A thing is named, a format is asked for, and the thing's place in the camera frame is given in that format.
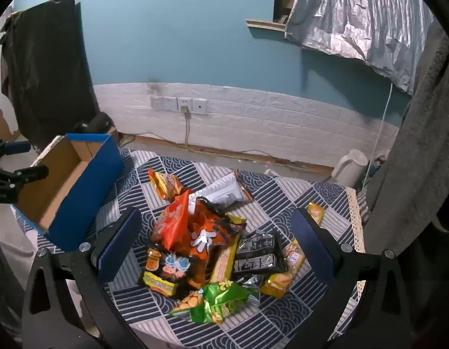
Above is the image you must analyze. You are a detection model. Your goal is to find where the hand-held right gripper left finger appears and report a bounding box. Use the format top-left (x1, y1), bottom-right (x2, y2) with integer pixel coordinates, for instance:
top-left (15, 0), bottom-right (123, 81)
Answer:
top-left (21, 207), bottom-right (145, 349)

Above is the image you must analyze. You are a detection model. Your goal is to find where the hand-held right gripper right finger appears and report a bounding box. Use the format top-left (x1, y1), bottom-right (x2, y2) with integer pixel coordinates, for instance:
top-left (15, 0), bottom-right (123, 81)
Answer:
top-left (290, 207), bottom-right (425, 349)

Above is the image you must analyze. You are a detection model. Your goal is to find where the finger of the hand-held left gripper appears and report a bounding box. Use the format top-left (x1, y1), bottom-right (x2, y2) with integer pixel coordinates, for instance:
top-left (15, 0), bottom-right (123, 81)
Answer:
top-left (0, 165), bottom-right (49, 204)
top-left (0, 139), bottom-right (32, 162)

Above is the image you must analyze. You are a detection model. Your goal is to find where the small yellow snack packet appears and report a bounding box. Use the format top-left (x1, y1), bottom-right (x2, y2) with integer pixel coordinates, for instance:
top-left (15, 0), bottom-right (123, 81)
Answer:
top-left (261, 271), bottom-right (296, 299)
top-left (307, 202), bottom-right (326, 226)
top-left (282, 238), bottom-right (305, 273)

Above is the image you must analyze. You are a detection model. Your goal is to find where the black orange snack packet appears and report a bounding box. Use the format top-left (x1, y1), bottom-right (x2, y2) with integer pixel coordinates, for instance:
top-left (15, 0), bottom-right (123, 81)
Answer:
top-left (139, 245), bottom-right (196, 297)

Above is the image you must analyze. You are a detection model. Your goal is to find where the blue cardboard box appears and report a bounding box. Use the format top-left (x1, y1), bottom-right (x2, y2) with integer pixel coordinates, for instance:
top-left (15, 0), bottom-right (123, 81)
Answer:
top-left (10, 133), bottom-right (125, 252)

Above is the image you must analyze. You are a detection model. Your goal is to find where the red orange snack bag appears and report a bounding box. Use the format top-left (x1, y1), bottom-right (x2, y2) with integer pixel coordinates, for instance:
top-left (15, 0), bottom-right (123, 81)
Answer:
top-left (152, 189), bottom-right (196, 251)

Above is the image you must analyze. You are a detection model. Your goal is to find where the orange bag with white print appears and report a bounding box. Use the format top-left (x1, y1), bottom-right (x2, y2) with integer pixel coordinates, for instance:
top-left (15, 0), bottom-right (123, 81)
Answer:
top-left (186, 196), bottom-right (247, 288)

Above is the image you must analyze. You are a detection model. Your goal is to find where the beige wafer packet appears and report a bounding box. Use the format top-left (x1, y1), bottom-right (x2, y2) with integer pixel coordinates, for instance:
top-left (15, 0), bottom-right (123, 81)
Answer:
top-left (210, 234), bottom-right (241, 284)

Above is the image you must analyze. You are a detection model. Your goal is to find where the green snack bag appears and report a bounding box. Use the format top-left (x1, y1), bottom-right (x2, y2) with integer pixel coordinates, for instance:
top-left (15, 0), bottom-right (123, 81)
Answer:
top-left (168, 280), bottom-right (261, 325)

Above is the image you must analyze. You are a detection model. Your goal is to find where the blue white patterned tablecloth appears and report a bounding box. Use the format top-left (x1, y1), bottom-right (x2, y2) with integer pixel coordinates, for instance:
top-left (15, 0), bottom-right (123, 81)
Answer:
top-left (10, 145), bottom-right (366, 349)

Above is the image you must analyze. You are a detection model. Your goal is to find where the yellow red snack packet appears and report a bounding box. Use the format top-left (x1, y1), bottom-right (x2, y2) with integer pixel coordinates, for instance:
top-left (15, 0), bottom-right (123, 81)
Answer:
top-left (148, 168), bottom-right (185, 201)

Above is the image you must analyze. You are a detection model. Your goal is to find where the white electric kettle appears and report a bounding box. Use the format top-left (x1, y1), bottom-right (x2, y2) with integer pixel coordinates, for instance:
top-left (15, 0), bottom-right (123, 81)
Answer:
top-left (331, 149), bottom-right (368, 190)

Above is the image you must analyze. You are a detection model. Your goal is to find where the black device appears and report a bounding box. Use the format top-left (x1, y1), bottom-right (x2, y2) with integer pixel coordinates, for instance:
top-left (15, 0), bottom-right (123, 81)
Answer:
top-left (74, 112), bottom-right (114, 135)

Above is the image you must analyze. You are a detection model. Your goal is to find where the black plastic sheet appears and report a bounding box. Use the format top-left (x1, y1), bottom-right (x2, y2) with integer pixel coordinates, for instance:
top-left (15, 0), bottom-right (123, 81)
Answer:
top-left (0, 0), bottom-right (101, 149)

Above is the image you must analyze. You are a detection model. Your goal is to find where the white orange-edged snack packet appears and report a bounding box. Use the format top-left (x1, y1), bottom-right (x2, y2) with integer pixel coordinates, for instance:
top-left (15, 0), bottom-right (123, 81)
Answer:
top-left (193, 170), bottom-right (254, 209)

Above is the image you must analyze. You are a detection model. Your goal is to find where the grey hanging towel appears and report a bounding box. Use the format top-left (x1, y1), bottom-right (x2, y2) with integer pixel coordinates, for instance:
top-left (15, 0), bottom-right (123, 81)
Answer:
top-left (362, 18), bottom-right (449, 259)

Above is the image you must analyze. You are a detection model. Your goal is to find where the wooden window sill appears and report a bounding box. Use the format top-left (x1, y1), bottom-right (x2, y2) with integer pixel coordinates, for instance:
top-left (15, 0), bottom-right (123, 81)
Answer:
top-left (245, 19), bottom-right (287, 33)

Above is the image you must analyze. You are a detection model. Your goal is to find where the silver foil curtain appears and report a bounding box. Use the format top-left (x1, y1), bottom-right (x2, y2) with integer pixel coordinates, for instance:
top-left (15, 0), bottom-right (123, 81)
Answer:
top-left (284, 0), bottom-right (436, 95)

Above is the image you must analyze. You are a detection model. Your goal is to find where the white hanging cord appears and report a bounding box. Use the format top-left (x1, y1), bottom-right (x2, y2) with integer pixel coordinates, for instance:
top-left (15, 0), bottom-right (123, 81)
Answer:
top-left (362, 82), bottom-right (394, 190)

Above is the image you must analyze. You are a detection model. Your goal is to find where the white power cable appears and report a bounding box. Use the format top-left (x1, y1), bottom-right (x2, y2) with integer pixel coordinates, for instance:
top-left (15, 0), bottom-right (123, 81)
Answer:
top-left (179, 105), bottom-right (196, 150)

